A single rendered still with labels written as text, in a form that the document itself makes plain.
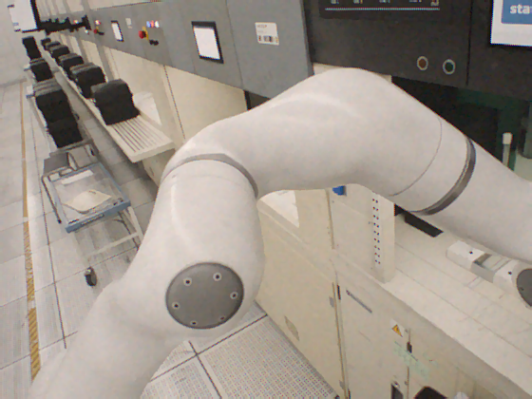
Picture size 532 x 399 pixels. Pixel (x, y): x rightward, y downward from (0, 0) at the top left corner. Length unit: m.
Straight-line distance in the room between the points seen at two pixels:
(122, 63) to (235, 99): 1.53
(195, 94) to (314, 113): 1.96
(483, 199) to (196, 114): 1.99
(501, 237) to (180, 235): 0.31
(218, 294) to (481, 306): 0.82
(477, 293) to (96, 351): 0.85
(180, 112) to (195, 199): 1.94
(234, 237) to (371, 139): 0.13
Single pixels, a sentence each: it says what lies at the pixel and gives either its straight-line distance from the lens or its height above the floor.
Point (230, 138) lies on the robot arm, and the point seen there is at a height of 1.47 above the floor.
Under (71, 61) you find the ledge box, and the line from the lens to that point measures 5.73.
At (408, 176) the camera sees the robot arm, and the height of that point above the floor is 1.43.
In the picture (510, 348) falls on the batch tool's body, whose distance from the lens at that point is 0.98.
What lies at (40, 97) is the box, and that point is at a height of 0.96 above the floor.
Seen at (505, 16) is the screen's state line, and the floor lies 1.50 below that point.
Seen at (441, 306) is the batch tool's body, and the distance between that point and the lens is 1.03.
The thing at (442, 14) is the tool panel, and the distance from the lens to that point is 0.68.
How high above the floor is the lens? 1.60
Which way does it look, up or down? 30 degrees down
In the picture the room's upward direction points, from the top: 11 degrees counter-clockwise
